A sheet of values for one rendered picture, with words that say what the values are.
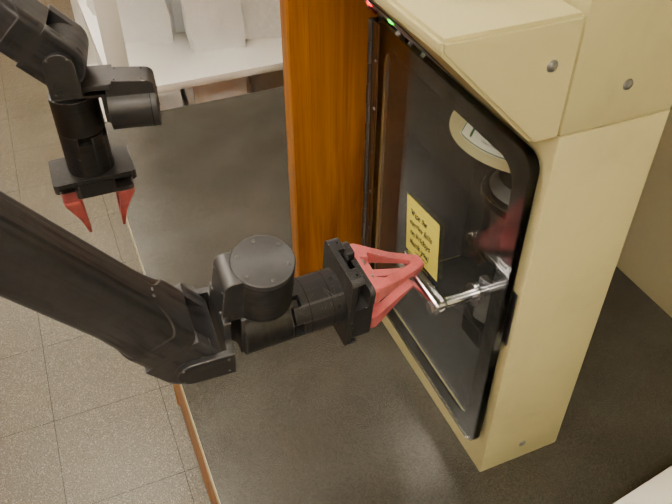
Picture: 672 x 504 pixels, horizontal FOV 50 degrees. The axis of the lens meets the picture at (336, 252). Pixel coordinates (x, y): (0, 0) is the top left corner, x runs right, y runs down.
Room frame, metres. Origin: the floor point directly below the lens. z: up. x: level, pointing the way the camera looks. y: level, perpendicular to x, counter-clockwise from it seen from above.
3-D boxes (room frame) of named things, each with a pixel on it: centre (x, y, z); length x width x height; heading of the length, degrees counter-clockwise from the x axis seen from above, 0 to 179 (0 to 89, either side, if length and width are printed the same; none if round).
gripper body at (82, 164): (0.77, 0.32, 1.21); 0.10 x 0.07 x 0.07; 113
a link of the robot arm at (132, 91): (0.78, 0.28, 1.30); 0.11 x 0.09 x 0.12; 102
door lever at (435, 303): (0.54, -0.10, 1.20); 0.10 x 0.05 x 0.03; 22
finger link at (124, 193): (0.77, 0.31, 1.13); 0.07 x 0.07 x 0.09; 23
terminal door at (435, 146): (0.62, -0.10, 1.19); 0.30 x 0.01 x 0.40; 22
